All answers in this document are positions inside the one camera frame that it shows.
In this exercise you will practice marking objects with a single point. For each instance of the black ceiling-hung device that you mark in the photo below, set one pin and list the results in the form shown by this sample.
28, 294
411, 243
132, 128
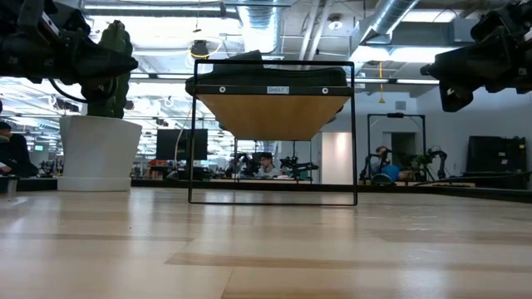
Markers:
200, 49

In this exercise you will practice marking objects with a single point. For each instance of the small green plant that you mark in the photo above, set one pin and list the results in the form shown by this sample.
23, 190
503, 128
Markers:
420, 160

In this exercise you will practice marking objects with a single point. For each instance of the black aluminium table frame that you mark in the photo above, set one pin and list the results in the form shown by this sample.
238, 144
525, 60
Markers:
478, 193

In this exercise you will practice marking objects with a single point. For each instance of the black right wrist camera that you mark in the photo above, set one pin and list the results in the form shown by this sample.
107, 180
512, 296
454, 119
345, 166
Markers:
455, 97

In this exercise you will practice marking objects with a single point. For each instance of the black metal stand frame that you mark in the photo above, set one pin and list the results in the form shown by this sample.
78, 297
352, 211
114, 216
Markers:
395, 115

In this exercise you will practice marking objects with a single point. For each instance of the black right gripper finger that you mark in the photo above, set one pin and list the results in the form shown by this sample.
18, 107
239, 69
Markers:
465, 66

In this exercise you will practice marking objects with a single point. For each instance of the silver ceiling duct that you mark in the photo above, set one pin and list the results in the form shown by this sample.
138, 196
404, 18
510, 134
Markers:
262, 29
388, 14

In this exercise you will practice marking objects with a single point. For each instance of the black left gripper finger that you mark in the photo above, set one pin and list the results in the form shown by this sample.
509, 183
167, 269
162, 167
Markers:
104, 64

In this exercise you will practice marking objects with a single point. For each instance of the wooden shelf black metal frame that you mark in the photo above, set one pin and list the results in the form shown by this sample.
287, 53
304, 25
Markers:
274, 116

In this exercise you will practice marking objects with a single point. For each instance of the black cabinet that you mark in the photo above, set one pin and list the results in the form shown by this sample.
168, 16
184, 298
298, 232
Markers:
494, 162

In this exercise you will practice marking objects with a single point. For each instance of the person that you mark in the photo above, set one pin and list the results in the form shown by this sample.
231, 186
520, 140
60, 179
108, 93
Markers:
388, 171
268, 164
16, 153

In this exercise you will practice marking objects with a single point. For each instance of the black background robot arm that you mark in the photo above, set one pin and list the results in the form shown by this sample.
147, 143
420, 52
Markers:
297, 166
440, 160
245, 164

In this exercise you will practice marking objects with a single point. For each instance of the green cactus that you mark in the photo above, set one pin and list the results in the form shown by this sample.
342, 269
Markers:
116, 39

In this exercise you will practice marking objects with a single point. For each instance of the black monitor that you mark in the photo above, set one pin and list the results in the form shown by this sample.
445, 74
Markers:
172, 145

